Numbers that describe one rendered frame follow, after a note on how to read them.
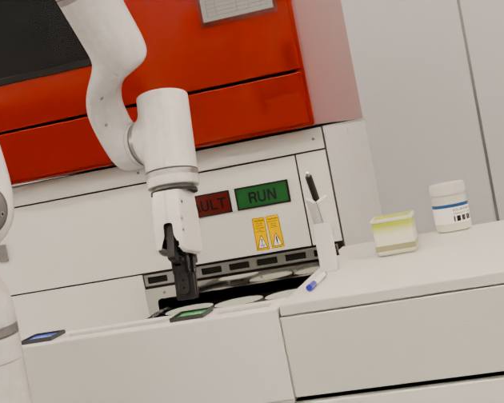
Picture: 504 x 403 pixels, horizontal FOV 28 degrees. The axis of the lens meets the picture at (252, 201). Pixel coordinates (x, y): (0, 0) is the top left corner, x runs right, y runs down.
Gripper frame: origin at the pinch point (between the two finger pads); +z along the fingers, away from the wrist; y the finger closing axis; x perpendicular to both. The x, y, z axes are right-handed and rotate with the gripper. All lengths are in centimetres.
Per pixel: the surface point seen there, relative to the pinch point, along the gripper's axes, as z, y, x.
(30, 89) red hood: -51, -43, -45
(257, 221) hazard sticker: -16, -56, -2
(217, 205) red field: -21, -55, -10
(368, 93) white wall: -73, -196, 8
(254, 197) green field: -21, -55, -1
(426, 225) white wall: -24, -206, 19
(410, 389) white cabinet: 19.9, -0.1, 32.1
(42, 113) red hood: -46, -44, -43
